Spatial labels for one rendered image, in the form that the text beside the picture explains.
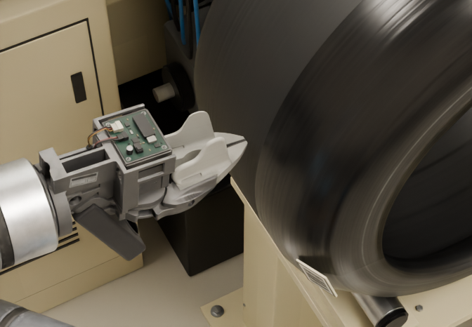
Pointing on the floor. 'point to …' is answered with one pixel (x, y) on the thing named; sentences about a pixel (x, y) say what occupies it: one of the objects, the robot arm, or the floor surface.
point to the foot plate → (225, 310)
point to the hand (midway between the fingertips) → (233, 149)
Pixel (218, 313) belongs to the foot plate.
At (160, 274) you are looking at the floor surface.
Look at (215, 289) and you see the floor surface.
